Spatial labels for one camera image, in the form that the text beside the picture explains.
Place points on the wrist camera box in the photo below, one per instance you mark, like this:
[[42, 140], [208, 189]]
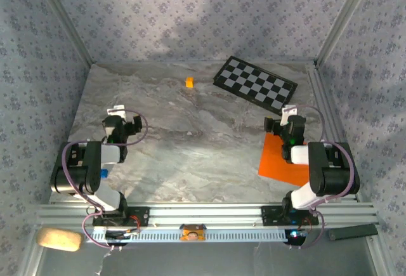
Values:
[[289, 112], [116, 111]]

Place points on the beige sponge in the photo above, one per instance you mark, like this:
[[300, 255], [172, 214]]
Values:
[[58, 239]]

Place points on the small orange block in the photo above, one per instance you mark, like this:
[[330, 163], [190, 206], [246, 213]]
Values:
[[189, 82]]

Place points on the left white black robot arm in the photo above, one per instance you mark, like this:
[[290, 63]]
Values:
[[111, 153]]

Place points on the aluminium side rail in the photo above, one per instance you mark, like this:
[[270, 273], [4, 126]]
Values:
[[317, 85]]

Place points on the small blue block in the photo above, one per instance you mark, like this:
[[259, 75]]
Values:
[[104, 174]]

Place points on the black white checkerboard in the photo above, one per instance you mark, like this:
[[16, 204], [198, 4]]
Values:
[[255, 84]]

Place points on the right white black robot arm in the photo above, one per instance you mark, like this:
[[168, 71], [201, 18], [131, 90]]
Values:
[[299, 155]]

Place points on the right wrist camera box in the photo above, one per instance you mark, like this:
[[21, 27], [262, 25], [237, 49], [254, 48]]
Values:
[[289, 112]]

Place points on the black flat bar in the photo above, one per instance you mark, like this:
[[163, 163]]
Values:
[[352, 232]]

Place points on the aluminium frame post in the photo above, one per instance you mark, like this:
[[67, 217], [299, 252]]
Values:
[[344, 19]]

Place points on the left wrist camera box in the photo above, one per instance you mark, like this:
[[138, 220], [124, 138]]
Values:
[[116, 111]]

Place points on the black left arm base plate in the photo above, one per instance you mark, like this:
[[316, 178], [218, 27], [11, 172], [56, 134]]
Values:
[[142, 217]]

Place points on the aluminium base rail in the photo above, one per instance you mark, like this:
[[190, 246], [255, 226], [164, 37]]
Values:
[[206, 214]]

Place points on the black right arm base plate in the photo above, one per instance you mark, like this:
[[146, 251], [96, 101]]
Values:
[[269, 215]]

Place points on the orange paper sheet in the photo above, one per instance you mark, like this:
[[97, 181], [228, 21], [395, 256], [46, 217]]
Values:
[[269, 161]]

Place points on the cartoon face sticker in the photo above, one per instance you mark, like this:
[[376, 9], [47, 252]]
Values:
[[192, 233]]

